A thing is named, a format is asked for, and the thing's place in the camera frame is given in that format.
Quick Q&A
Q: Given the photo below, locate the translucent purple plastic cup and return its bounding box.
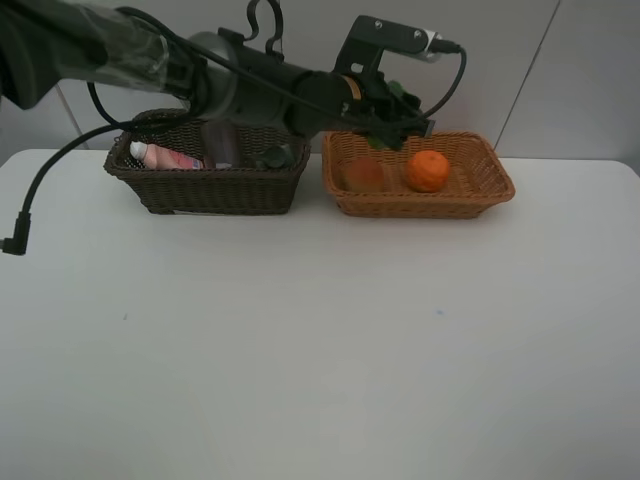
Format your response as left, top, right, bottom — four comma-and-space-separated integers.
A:
201, 120, 241, 169

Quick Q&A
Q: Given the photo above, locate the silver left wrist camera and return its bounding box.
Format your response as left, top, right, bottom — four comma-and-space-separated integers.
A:
332, 14, 464, 79

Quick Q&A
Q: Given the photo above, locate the dark brown wicker basket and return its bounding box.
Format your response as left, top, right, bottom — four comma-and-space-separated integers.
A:
104, 120, 310, 216

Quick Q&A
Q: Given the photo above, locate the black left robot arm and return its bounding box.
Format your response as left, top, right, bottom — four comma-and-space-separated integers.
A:
1, 1, 432, 148

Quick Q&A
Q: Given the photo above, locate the green lime fruit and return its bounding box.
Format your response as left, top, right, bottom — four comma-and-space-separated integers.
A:
365, 80, 422, 151

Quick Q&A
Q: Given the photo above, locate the red orange peach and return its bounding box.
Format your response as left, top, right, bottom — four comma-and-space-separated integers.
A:
343, 157, 385, 193

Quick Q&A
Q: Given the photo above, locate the pink bottle white cap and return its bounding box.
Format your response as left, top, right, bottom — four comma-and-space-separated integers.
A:
129, 141, 204, 170

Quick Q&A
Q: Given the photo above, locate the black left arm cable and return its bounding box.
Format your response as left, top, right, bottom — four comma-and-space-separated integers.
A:
0, 4, 469, 257

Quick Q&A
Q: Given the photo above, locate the orange tangerine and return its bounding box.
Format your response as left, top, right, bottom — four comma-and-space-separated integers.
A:
405, 150, 451, 193

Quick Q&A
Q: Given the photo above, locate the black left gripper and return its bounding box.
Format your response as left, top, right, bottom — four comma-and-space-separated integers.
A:
342, 72, 435, 138

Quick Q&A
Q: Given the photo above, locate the orange wicker basket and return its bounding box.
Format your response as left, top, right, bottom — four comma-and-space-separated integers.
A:
322, 131, 516, 219

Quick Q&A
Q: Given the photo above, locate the dark green rectangular bottle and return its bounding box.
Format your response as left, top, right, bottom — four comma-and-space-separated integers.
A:
245, 145, 295, 170

